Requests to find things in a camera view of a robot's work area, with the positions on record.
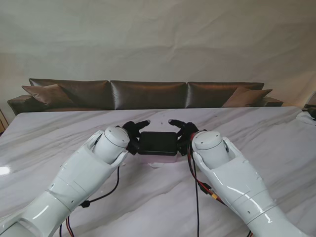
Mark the brown throw cushion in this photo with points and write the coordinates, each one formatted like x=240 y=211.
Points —
x=247 y=97
x=47 y=95

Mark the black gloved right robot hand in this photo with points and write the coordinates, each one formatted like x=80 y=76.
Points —
x=185 y=130

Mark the black tissue box base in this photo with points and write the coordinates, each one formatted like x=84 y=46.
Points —
x=158 y=143

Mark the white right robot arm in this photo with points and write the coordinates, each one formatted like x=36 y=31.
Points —
x=237 y=182

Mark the wooden furniture edge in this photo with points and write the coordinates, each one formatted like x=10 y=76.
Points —
x=2 y=121

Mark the pink tissue box cover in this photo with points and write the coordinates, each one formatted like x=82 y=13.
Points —
x=170 y=159

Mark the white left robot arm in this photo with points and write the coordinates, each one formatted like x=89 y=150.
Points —
x=74 y=182

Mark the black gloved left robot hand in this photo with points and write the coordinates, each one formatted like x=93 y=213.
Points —
x=134 y=128

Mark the brown leather sofa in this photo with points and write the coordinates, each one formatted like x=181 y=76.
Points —
x=148 y=95

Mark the white crumpled cloth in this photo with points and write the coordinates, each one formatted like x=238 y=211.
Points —
x=307 y=118

